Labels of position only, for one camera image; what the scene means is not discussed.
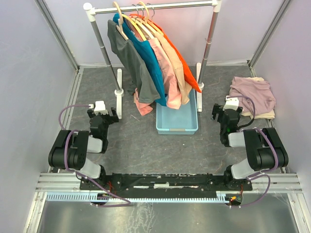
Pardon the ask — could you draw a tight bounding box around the orange t shirt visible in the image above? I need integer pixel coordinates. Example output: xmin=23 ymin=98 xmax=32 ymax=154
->
xmin=130 ymin=13 xmax=202 ymax=93

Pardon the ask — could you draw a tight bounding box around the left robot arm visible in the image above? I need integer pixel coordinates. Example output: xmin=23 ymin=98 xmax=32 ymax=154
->
xmin=48 ymin=107 xmax=119 ymax=189

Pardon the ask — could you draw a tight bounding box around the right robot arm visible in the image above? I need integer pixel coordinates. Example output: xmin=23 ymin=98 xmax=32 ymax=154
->
xmin=212 ymin=104 xmax=289 ymax=190

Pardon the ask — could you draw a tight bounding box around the cream folded t shirt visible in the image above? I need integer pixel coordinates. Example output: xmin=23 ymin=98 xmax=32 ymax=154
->
xmin=230 ymin=76 xmax=276 ymax=120

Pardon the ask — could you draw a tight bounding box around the beige t shirt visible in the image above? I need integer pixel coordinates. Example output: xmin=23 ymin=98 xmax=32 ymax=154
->
xmin=149 ymin=31 xmax=192 ymax=109

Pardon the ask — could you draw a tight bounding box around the dark grey t shirt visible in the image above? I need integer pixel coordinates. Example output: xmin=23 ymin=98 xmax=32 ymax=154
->
xmin=107 ymin=20 xmax=160 ymax=103

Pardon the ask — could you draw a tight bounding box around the pink t shirt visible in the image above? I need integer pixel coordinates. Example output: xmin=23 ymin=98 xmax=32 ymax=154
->
xmin=133 ymin=29 xmax=182 ymax=117

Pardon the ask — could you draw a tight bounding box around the teal blue t shirt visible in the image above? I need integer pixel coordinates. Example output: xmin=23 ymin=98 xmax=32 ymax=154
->
xmin=112 ymin=13 xmax=167 ymax=106

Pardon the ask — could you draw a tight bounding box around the beige wooden hanger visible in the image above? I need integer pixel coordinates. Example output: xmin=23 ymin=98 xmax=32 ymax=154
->
xmin=112 ymin=1 xmax=128 ymax=40

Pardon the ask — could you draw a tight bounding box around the cream plastic hanger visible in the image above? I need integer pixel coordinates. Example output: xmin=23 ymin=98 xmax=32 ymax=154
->
xmin=132 ymin=4 xmax=154 ymax=39

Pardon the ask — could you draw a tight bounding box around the pale peach plastic hanger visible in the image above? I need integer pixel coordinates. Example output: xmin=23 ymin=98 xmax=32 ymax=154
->
xmin=138 ymin=1 xmax=164 ymax=35

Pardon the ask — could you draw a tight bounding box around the yellow plastic hanger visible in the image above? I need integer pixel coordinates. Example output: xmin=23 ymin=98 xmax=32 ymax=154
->
xmin=121 ymin=13 xmax=147 ymax=41

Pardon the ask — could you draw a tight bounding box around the light blue plastic basket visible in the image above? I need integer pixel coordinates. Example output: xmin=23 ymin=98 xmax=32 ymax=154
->
xmin=156 ymin=90 xmax=198 ymax=135

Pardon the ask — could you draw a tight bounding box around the white metal clothes rack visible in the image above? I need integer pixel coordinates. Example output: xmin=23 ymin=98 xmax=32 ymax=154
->
xmin=83 ymin=0 xmax=222 ymax=119

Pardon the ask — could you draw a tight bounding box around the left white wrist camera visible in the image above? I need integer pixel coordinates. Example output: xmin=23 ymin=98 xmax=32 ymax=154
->
xmin=88 ymin=100 xmax=108 ymax=115

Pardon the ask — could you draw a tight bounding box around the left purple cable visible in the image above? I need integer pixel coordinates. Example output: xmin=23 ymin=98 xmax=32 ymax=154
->
xmin=58 ymin=104 xmax=132 ymax=208

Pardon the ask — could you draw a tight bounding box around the purple cable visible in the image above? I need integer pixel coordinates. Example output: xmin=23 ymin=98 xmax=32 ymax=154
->
xmin=228 ymin=95 xmax=279 ymax=208
xmin=58 ymin=104 xmax=132 ymax=208

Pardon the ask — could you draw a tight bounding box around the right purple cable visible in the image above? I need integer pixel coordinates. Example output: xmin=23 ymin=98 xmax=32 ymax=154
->
xmin=228 ymin=95 xmax=279 ymax=208

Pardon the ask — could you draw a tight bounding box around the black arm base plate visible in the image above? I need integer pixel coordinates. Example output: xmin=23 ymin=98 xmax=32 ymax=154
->
xmin=95 ymin=173 xmax=253 ymax=199

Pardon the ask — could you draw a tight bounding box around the light blue cable duct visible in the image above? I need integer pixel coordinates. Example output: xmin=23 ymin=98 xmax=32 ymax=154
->
xmin=45 ymin=191 xmax=230 ymax=202

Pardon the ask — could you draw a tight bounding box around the aluminium frame rail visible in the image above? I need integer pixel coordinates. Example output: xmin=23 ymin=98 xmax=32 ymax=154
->
xmin=35 ymin=173 xmax=302 ymax=193

